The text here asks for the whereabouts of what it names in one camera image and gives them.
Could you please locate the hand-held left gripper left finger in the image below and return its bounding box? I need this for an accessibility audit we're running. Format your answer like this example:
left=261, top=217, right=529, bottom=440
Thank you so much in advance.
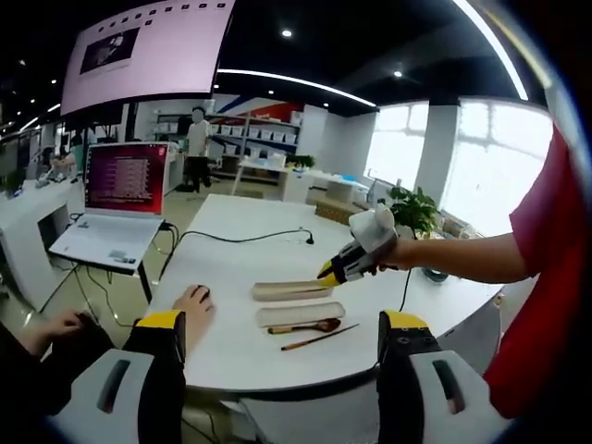
left=48, top=308, right=189, bottom=444

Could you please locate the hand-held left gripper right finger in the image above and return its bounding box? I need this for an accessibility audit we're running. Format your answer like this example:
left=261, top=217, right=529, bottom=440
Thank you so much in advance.
left=376, top=308, right=514, bottom=444

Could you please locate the dark wooden spoon utensil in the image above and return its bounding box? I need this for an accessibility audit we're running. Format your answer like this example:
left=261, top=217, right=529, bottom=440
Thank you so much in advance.
left=266, top=317, right=342, bottom=336

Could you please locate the person's right hand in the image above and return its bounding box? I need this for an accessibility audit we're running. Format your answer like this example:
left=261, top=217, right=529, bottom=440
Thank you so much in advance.
left=375, top=236, right=420, bottom=275

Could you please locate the green potted plant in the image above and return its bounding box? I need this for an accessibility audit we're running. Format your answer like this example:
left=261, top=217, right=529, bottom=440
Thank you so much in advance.
left=386, top=186, right=440, bottom=240

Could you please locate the brown cardboard box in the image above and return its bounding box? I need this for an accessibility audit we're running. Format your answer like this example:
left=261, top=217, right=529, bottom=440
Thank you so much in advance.
left=314, top=196, right=357, bottom=227

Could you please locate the bright window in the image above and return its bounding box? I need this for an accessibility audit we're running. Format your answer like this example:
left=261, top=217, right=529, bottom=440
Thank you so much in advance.
left=367, top=104, right=429, bottom=186
left=438, top=99, right=554, bottom=237

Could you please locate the shelf of white storage bins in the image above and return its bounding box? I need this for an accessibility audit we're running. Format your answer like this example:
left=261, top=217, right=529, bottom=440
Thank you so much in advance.
left=207, top=110, right=302, bottom=154

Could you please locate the long ceiling light strip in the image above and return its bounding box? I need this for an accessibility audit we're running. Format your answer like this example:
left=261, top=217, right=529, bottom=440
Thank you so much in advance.
left=450, top=0, right=531, bottom=101
left=216, top=68, right=378, bottom=108

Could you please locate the person in red shirt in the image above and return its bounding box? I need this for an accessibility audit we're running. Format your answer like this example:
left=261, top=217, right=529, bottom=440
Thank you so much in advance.
left=483, top=124, right=592, bottom=420

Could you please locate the white side desk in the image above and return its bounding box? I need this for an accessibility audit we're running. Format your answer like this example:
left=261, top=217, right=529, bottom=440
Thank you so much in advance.
left=0, top=178, right=87, bottom=302

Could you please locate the white laptop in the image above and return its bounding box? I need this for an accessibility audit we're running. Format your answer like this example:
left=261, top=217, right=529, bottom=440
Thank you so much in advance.
left=48, top=142, right=168, bottom=278

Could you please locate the large hanging monitor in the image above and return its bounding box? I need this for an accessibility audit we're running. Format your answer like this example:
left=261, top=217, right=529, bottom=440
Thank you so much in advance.
left=58, top=0, right=237, bottom=117

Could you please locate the black cable with plug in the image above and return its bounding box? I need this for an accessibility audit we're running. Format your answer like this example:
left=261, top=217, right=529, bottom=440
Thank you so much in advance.
left=159, top=226, right=316, bottom=283

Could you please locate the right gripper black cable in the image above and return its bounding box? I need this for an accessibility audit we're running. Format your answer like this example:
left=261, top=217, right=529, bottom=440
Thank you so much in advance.
left=398, top=270, right=413, bottom=312

